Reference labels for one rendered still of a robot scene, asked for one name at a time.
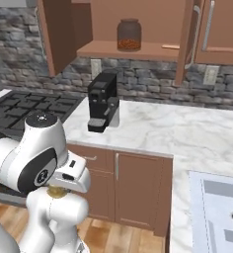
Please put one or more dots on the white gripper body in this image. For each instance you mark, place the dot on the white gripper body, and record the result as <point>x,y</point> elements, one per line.
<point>76,183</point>

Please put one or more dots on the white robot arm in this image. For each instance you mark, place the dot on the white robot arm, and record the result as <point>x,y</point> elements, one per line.
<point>29,154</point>

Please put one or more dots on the brown open cabinet door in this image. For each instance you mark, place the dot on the brown open cabinet door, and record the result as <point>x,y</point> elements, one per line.
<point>184,39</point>
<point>61,36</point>

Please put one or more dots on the glass jar with brown contents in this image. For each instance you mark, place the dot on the glass jar with brown contents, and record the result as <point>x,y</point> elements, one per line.
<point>129,33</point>

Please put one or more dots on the brown open cabinet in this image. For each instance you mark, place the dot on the brown open cabinet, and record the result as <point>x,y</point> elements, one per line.
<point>148,29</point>

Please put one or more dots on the brown closed cabinet door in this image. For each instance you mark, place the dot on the brown closed cabinet door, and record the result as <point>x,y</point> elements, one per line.
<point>228,29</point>

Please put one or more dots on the gold round item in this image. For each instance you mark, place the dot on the gold round item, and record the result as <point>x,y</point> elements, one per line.
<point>57,192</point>

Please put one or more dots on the brown base cupboard door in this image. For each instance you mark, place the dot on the brown base cupboard door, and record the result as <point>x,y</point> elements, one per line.
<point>100,194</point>
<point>141,191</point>

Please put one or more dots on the brown drawer front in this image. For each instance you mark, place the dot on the brown drawer front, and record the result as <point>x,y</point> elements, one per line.
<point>95,158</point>

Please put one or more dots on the black coffee machine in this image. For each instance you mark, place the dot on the black coffee machine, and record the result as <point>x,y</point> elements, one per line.
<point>102,99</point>

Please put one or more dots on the black stove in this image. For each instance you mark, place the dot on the black stove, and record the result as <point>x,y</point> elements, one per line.
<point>26,107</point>

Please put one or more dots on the white sink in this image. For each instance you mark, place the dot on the white sink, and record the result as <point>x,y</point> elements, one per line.
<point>217,214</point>

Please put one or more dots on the grey range hood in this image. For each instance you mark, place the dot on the grey range hood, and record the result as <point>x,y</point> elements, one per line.
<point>6,3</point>

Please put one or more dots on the white wall outlet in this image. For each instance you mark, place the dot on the white wall outlet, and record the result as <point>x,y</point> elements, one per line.
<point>211,75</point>
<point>95,68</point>

